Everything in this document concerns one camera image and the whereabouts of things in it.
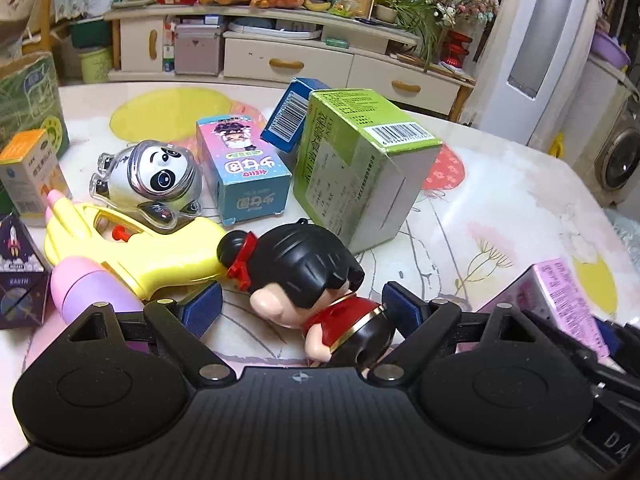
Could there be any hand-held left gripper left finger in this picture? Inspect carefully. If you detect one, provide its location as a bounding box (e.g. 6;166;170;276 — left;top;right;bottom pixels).
65;280;236;391

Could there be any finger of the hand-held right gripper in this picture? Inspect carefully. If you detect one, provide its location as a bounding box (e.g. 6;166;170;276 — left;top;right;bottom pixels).
522;309;640;378

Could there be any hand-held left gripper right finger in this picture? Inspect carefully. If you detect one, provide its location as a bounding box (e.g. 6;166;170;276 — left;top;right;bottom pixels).
367;282;546;391

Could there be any black-haired red-dress doll figure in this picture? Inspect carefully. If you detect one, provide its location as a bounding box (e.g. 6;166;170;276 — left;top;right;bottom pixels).
216;220;401;367

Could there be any large green cardboard box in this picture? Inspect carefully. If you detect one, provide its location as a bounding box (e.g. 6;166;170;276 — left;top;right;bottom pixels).
0;52;71;213

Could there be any pink flat box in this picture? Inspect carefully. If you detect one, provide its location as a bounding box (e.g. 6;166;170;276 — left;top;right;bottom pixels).
477;258;622;358

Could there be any yellow pink toy water gun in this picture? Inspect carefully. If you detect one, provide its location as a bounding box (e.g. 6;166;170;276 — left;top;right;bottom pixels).
44;191;227;322

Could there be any printed table cover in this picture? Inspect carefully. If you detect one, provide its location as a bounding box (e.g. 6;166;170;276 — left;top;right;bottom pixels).
0;82;640;480

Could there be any panda mascot toy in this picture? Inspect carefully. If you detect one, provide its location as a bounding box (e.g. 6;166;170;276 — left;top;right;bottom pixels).
90;139;203;232

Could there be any pink blue cartoon box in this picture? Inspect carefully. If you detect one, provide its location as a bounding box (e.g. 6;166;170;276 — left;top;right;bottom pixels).
195;115;293;227

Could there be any green medicine box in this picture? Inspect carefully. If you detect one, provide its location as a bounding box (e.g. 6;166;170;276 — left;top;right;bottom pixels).
292;88;444;256

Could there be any dark rocket print box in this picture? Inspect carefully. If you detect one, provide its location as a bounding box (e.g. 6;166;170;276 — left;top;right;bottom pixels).
0;212;54;331

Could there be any washing machine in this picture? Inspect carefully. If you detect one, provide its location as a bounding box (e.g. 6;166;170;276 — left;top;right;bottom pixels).
570;55;640;207

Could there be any blue barcode box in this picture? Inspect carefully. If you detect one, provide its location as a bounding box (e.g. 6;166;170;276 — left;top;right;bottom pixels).
260;77;332;154

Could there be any small orange white box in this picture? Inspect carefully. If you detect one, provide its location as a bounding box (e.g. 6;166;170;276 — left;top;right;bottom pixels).
0;129;72;227

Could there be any pink storage box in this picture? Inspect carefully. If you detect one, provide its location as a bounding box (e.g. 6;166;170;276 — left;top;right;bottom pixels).
173;24;224;77

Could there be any cream TV cabinet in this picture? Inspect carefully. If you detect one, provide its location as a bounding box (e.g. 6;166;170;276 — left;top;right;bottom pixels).
104;1;477;122

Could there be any red vase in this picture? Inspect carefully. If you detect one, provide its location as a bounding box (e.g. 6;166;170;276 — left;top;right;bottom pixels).
440;30;474;69

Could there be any green waste bin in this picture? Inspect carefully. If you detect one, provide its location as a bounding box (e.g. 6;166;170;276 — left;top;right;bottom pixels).
77;46;114;85

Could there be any purple basin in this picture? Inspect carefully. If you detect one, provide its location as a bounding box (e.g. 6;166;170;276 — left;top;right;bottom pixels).
590;30;632;72

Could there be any potted spider plant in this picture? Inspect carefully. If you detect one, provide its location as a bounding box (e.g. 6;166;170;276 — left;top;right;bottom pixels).
374;0;457;63

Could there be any white round tray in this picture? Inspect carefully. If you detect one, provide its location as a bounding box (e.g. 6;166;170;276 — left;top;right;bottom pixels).
227;16;324;41

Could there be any white standing air conditioner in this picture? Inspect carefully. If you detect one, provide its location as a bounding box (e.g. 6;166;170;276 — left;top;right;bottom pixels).
469;0;610;147

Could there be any wooden chair with lace cover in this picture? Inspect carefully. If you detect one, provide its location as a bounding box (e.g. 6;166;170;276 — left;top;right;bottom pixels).
21;0;108;58

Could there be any beige tote bag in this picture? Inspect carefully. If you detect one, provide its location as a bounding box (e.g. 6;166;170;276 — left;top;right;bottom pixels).
0;0;43;47

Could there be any gold picture frame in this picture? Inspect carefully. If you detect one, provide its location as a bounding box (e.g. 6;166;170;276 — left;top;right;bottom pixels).
344;0;377;20

